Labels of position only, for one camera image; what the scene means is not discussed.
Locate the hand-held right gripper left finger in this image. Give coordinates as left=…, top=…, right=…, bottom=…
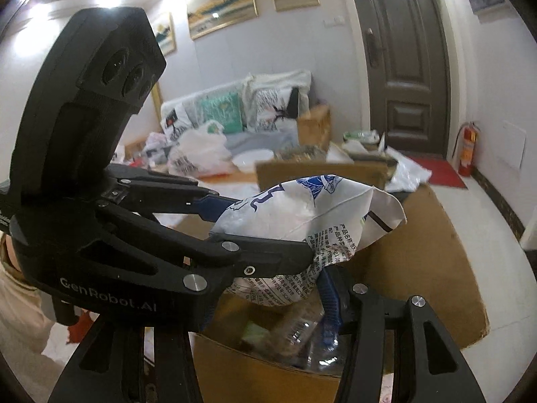
left=46, top=315, right=207, bottom=403

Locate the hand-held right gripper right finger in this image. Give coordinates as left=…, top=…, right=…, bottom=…
left=316, top=266, right=481, bottom=403

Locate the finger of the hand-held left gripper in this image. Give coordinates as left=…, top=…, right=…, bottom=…
left=103, top=164, right=254, bottom=222
left=80, top=204, right=315, bottom=294

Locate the white blue-print snack bag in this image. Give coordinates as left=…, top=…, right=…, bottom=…
left=209, top=174, right=408, bottom=309

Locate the brown cardboard box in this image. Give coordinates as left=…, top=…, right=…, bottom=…
left=174, top=160, right=491, bottom=403

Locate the person's left forearm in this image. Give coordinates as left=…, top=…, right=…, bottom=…
left=0, top=235, right=57, bottom=359

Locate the clear plastic bottle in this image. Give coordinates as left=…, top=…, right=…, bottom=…
left=268, top=311, right=337, bottom=367

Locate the white printed plastic bag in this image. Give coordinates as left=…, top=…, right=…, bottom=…
left=168, top=120, right=234, bottom=177

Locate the white plastic bowl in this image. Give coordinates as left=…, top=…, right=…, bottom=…
left=231, top=149, right=274, bottom=173

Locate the grey covered sofa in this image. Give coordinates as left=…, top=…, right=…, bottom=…
left=159, top=69, right=333, bottom=157

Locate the white pillow with red print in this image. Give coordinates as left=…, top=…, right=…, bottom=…
left=161, top=103, right=198, bottom=139

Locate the teal tree-print pillow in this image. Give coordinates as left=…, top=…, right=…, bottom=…
left=197, top=92, right=245, bottom=133

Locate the rolled bamboo mat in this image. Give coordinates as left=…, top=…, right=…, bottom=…
left=149, top=82, right=164, bottom=123

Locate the glass ashtray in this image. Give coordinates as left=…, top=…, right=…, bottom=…
left=275, top=143, right=326, bottom=163

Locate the white pillow with black tree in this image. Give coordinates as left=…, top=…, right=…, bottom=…
left=252, top=85, right=311, bottom=132

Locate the wooden sofa armrest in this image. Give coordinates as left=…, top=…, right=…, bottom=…
left=296, top=105, right=332, bottom=152

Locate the open white carton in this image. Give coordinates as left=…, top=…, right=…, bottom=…
left=329, top=134, right=399, bottom=167

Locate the small mountain painting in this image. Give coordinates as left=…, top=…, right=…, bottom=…
left=153, top=12, right=176, bottom=56

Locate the green-lined trash bin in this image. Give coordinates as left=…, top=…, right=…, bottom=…
left=343, top=129, right=381, bottom=144

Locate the clear plastic wrap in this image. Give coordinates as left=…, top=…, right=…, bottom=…
left=385, top=147, right=433, bottom=194

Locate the red doormat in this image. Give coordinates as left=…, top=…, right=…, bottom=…
left=405, top=155, right=469, bottom=190

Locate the wide golden tree painting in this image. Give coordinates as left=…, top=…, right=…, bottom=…
left=186, top=0, right=258, bottom=41

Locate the red fire extinguisher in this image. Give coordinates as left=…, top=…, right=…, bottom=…
left=456, top=121, right=481, bottom=177

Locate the dark brown door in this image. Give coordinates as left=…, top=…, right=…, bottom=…
left=346, top=0, right=452, bottom=157

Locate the white wall panel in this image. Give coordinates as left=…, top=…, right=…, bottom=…
left=501, top=120, right=528, bottom=171

